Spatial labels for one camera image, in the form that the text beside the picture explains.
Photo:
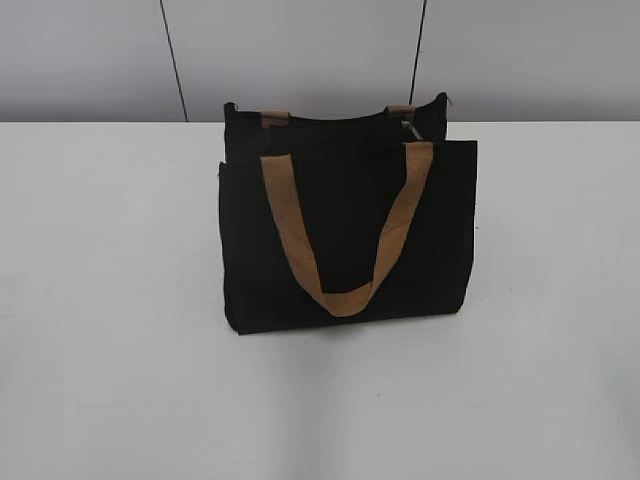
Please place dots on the silver zipper pull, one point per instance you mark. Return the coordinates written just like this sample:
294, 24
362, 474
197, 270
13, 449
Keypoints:
409, 126

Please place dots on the black tote bag tan handles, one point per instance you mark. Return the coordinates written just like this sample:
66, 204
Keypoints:
331, 222

